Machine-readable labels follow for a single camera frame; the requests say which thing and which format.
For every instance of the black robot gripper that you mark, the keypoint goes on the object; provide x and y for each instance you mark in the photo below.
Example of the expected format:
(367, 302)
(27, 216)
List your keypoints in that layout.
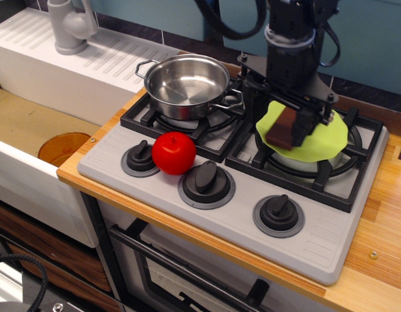
(289, 75)

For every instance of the brown chocolate bar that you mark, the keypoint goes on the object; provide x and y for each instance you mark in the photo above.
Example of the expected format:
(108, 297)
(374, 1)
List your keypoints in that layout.
(280, 134)

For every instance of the red toy apple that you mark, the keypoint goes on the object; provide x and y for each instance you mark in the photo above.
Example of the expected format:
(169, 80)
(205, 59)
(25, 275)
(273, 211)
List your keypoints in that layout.
(174, 153)

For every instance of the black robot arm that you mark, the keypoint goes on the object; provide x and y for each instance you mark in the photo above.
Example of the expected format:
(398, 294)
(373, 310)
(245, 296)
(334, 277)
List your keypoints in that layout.
(294, 18)

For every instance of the light green plate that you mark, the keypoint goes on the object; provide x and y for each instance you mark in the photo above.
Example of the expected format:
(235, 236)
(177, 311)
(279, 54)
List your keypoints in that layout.
(325, 142)

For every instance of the stainless steel pot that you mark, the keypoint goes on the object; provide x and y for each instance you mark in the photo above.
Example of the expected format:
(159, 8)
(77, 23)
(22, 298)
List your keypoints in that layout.
(188, 87)

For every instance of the black middle stove knob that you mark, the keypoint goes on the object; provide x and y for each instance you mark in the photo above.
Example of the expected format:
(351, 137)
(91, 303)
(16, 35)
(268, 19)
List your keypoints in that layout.
(207, 186)

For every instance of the black stove knob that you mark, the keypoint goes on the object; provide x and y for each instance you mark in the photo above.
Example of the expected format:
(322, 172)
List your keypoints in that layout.
(207, 186)
(278, 216)
(137, 161)

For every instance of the black right stove knob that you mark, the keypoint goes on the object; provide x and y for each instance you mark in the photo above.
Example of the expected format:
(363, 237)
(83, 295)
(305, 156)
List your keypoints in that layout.
(278, 216)

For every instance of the grey toy stove top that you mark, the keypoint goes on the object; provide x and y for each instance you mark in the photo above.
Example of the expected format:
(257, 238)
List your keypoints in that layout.
(318, 251)

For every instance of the black left stove knob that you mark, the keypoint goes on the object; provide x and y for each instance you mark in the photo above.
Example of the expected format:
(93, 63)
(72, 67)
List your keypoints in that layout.
(137, 161)

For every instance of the black left burner grate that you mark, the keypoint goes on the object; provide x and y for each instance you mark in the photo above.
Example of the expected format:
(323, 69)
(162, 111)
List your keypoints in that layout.
(215, 136)

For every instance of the black burner grate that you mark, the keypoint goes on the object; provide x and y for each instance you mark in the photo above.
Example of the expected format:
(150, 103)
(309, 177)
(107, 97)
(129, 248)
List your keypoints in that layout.
(215, 136)
(342, 181)

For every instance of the black right burner grate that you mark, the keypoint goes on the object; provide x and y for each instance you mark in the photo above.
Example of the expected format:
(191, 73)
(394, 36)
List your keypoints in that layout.
(342, 181)

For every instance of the grey toy faucet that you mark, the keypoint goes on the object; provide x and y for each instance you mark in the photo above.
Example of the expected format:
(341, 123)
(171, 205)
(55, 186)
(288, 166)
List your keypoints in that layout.
(71, 29)

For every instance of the orange sink drain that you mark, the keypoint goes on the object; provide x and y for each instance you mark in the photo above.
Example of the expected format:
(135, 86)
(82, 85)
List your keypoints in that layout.
(61, 147)

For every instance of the white toy sink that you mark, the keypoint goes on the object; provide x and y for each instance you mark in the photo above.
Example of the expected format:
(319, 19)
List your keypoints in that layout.
(44, 94)

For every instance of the wooden drawer fronts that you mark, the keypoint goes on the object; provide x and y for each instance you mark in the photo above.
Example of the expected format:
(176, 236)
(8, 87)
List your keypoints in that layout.
(73, 269)

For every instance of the teal wall cabinet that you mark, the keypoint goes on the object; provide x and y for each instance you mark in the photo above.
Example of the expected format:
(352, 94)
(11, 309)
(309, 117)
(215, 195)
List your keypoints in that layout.
(369, 33)

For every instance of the black oven door handle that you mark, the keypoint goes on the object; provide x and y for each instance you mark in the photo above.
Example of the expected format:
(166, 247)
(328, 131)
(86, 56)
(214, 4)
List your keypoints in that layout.
(131, 238)

